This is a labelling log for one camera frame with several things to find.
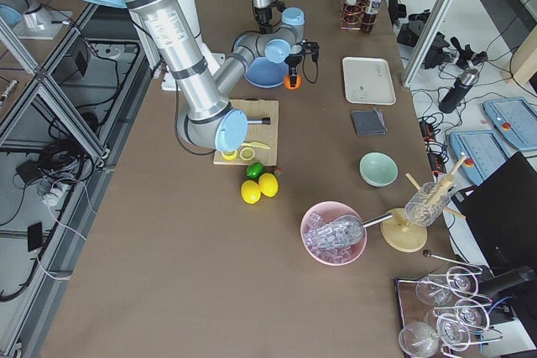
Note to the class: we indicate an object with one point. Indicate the far blue teach pendant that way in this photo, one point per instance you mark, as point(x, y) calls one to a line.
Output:
point(515, 119)

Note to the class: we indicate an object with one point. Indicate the folded grey cloth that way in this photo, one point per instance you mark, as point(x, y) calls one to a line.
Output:
point(368, 123)

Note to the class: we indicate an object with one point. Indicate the aluminium frame post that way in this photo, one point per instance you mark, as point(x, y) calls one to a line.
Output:
point(425, 41)

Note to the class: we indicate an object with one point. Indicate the blue teach pendant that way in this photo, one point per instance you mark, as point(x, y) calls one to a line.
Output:
point(515, 119)
point(484, 151)

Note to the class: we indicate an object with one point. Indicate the clear glass on stand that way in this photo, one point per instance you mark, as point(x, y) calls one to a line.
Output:
point(427, 204)

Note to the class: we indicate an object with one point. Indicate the black laptop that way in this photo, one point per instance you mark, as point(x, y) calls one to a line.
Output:
point(501, 215)

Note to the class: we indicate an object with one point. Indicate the copper wire bottle rack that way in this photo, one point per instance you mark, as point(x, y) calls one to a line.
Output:
point(356, 27)

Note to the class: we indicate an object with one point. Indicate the green lime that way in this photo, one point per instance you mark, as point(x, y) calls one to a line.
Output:
point(254, 170)

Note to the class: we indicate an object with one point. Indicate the bamboo cutting board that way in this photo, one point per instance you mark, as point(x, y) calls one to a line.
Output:
point(261, 142)

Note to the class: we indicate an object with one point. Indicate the pink bowl of ice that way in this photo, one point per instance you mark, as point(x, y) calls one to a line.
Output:
point(318, 216)

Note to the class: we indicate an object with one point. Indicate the upper lemon half slice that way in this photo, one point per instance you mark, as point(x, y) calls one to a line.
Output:
point(247, 154)

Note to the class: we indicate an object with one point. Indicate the blue plate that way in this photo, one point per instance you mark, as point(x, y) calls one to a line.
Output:
point(266, 74)

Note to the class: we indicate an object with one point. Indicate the black thermos bottle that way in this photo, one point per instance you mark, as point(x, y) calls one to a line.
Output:
point(463, 83)

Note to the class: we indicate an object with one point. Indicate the cream rabbit tray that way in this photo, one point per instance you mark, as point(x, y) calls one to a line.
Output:
point(368, 81)

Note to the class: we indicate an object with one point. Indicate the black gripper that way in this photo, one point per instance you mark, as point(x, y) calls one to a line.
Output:
point(294, 61)

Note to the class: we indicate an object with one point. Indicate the upper whole yellow lemon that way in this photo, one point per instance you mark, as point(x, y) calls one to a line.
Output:
point(268, 184)

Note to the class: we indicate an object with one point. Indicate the whole yellow lemon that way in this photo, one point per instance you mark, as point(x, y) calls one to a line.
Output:
point(250, 192)
point(268, 184)

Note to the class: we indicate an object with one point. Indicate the steel muddler black tip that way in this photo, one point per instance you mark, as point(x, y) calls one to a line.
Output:
point(259, 121)

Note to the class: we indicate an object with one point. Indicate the lemon half slice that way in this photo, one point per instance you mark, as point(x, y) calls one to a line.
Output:
point(247, 154)
point(229, 155)

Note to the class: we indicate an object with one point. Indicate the tea bottle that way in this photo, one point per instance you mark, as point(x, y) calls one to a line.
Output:
point(350, 13)
point(369, 16)

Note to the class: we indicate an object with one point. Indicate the lower whole yellow lemon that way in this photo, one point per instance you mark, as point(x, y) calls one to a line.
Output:
point(250, 192)

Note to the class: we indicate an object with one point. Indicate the mint green bowl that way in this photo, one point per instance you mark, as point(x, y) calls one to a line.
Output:
point(378, 169)

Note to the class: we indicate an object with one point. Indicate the near blue teach pendant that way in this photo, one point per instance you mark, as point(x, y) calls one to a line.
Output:
point(484, 151)

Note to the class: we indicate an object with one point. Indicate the wooden cup stand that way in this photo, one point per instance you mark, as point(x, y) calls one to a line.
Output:
point(405, 236)

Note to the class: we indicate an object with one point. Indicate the lower lemon half slice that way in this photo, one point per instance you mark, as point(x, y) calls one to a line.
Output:
point(229, 155)

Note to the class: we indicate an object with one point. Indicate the yellow plastic knife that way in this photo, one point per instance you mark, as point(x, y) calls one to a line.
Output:
point(255, 144)

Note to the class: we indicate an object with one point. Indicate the orange mandarin fruit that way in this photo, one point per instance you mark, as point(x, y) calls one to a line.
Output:
point(292, 82)

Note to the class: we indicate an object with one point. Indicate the front tea bottle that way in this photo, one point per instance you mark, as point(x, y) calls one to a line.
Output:
point(369, 16)

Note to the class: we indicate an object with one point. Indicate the left rear tea bottle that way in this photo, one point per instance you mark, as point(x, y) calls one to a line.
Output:
point(350, 13)

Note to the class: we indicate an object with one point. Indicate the wine glass rack tray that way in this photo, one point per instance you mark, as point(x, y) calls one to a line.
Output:
point(443, 313)

